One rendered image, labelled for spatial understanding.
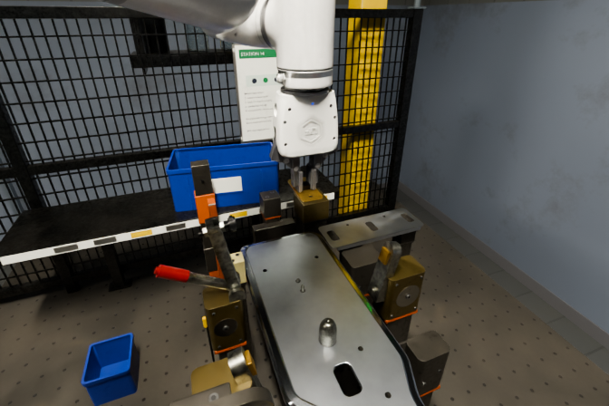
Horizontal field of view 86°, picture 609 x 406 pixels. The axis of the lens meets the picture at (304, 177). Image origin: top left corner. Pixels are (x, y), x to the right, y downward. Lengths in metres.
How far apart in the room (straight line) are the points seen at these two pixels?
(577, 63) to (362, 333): 1.80
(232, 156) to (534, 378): 1.03
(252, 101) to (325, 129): 0.59
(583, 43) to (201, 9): 1.98
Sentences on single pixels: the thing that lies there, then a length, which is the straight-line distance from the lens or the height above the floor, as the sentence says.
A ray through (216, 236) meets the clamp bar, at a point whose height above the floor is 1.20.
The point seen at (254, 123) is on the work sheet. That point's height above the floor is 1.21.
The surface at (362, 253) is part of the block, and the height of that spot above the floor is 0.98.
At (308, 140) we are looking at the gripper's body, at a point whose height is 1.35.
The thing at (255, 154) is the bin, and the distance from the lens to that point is 1.08.
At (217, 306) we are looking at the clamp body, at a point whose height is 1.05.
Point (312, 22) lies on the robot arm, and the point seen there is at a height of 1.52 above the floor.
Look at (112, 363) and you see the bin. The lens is 1.11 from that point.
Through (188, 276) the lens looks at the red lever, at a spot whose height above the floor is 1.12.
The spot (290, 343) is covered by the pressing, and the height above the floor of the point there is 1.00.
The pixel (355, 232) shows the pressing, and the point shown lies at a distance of 0.91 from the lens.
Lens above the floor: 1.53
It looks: 26 degrees down
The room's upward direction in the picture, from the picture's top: straight up
